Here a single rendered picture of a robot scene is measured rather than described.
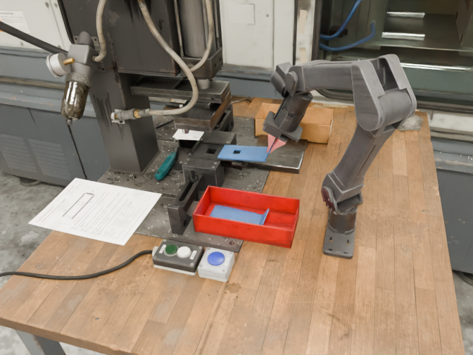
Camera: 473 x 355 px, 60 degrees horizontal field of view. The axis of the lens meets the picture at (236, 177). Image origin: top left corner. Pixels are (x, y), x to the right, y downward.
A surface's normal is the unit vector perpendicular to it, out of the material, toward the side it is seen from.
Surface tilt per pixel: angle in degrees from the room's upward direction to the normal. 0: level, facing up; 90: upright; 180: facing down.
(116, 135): 90
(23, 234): 0
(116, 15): 90
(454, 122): 90
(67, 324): 0
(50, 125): 90
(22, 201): 0
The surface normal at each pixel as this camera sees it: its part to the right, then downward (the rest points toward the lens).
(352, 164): -0.86, 0.35
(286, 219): -0.05, -0.80
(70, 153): -0.34, 0.58
